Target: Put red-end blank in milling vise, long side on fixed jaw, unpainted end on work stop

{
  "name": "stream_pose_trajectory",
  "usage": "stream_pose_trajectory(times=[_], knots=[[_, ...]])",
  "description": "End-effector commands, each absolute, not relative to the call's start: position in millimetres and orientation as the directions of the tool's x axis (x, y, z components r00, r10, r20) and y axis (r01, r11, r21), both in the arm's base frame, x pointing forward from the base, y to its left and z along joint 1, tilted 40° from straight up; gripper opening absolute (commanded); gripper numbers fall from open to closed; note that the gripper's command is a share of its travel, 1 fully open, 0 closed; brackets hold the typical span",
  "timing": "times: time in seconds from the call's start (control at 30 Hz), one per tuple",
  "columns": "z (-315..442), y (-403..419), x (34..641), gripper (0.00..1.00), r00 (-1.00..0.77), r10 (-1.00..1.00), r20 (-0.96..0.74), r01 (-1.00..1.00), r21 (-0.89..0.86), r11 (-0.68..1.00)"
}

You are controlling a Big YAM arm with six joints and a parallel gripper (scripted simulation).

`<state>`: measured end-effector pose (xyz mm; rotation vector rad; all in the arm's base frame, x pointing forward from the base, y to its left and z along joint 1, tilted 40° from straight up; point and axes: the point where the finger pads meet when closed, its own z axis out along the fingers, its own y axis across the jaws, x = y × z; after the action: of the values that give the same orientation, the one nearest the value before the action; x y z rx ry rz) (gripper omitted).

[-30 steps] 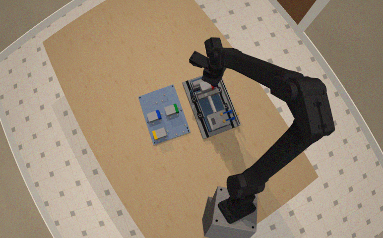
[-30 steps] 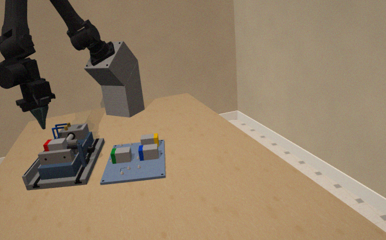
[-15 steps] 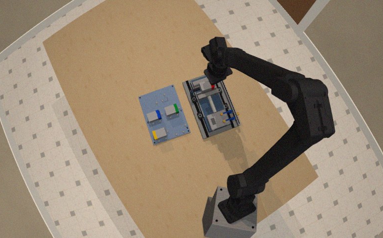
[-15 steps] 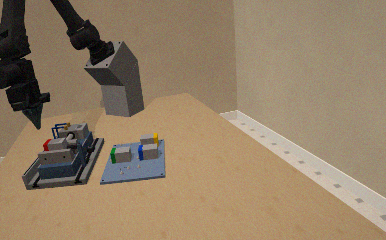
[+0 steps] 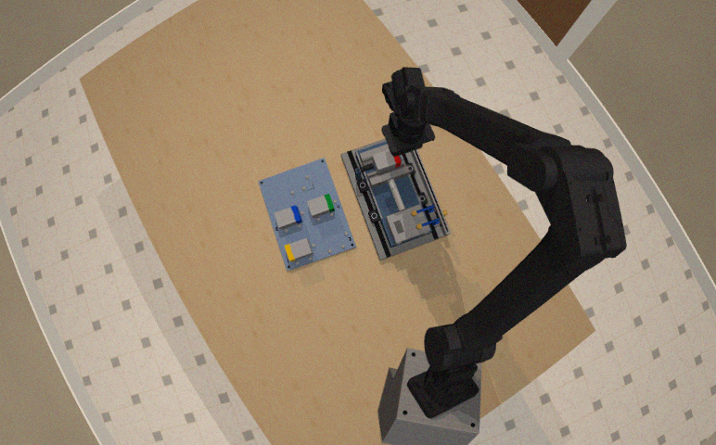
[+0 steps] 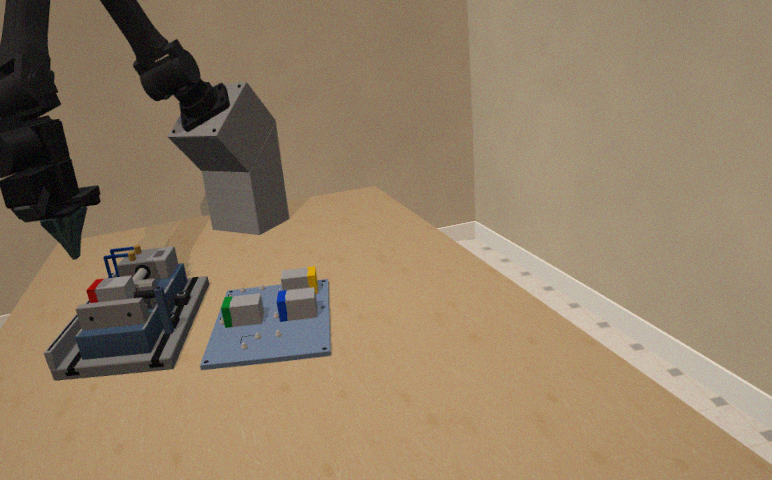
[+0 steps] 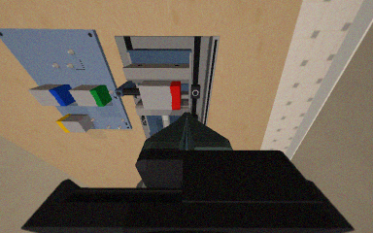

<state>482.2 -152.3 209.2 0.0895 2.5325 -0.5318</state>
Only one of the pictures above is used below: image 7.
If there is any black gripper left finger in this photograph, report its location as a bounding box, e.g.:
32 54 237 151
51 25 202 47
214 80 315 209
141 113 187 151

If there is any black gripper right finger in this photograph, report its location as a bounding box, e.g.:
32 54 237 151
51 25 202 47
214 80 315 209
186 112 233 150

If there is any grey block with red end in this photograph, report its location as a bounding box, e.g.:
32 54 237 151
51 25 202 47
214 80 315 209
138 81 182 110

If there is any grey block with blue end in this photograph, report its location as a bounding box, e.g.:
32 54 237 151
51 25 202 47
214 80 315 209
28 84 75 106

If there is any grey block with green end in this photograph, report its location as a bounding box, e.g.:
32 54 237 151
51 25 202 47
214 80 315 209
70 84 112 107

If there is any grey block with yellow end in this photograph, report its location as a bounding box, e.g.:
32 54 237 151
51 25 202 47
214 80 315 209
56 114 94 133

